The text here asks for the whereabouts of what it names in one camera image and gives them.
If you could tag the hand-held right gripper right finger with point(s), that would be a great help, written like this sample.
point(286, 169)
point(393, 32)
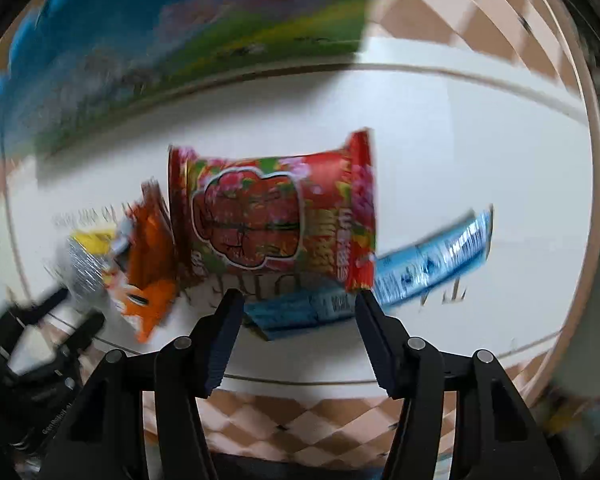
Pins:
point(377, 342)

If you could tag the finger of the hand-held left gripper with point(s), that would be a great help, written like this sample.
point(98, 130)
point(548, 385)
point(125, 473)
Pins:
point(35, 307)
point(82, 332)

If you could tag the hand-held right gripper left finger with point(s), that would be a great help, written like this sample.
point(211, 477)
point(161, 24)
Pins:
point(221, 345)

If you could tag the red snack bag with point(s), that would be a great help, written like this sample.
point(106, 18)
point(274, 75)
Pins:
point(275, 210)

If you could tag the yellow silver snack packet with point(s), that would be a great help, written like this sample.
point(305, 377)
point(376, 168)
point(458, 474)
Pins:
point(87, 260)

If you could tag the flat blue packet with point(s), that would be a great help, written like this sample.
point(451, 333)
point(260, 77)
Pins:
point(295, 312)

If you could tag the orange snack packet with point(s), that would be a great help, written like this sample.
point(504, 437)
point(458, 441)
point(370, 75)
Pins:
point(147, 270)

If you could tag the long light blue packet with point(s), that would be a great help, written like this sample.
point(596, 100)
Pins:
point(430, 260)

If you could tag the colourful blurred object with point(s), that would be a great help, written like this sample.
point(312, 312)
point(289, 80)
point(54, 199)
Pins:
point(575, 410)

